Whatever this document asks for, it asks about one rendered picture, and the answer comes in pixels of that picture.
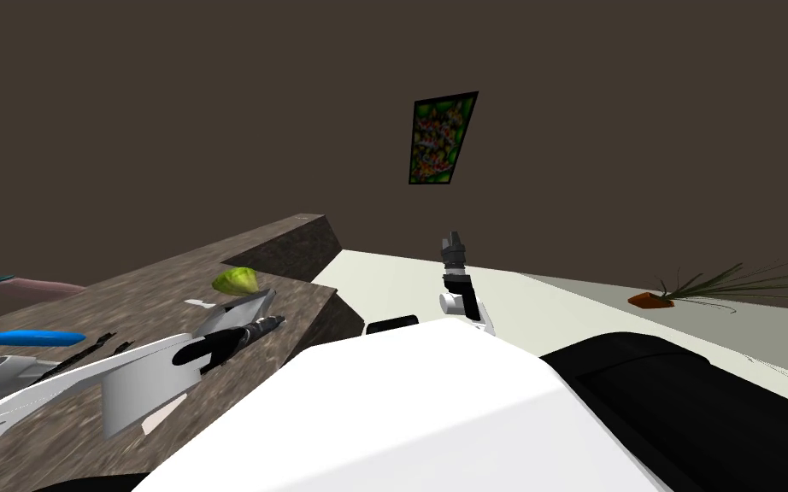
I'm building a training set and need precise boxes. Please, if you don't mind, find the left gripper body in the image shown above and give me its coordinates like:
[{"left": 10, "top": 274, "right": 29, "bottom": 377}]
[{"left": 239, "top": 314, "right": 288, "bottom": 344}]

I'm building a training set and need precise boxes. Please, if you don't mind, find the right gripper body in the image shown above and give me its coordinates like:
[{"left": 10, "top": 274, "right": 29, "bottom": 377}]
[{"left": 440, "top": 245, "right": 470, "bottom": 277}]

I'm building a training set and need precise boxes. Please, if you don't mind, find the green lettuce head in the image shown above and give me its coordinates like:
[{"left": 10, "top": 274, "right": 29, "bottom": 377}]
[{"left": 212, "top": 266, "right": 261, "bottom": 297}]

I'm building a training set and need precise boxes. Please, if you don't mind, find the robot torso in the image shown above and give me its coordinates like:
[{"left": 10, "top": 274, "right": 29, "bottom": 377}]
[{"left": 130, "top": 314, "right": 673, "bottom": 492}]

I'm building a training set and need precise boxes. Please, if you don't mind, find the black thin utensil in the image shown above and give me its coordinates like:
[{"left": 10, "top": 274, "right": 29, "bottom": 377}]
[{"left": 44, "top": 331, "right": 135, "bottom": 381}]

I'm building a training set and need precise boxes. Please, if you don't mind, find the pink utensil with teal tip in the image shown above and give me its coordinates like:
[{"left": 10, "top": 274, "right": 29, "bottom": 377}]
[{"left": 0, "top": 273, "right": 87, "bottom": 302}]

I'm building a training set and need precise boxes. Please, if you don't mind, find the plant in orange pot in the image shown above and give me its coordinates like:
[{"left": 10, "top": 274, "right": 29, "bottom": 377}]
[{"left": 626, "top": 254, "right": 788, "bottom": 314}]

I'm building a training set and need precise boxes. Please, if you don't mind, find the blue long utensil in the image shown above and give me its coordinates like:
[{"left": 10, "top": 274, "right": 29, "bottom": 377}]
[{"left": 0, "top": 329, "right": 87, "bottom": 347}]

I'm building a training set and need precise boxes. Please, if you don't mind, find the green framed wall picture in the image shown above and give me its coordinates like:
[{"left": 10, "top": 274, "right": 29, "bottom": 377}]
[{"left": 408, "top": 91, "right": 480, "bottom": 186}]

